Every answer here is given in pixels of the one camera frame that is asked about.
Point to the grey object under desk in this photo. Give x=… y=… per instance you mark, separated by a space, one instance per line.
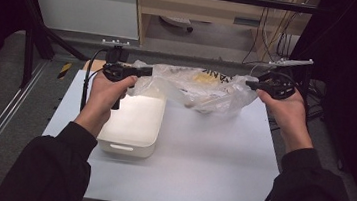
x=176 y=21

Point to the white plastic bin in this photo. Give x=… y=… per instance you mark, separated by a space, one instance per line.
x=137 y=126

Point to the clear plastic bag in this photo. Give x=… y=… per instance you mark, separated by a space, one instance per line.
x=181 y=84

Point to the person's right hand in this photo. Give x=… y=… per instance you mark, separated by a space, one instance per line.
x=290 y=122

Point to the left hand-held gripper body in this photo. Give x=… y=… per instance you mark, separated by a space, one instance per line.
x=117 y=70

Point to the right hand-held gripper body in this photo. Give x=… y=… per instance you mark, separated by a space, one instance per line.
x=280 y=87

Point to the wooden desk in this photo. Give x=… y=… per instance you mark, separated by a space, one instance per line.
x=193 y=6

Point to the white cabinet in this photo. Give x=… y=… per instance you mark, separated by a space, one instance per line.
x=82 y=6

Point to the yellow black floor tape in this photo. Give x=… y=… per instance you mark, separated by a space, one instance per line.
x=65 y=70

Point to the person's left hand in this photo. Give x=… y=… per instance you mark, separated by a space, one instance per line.
x=102 y=102

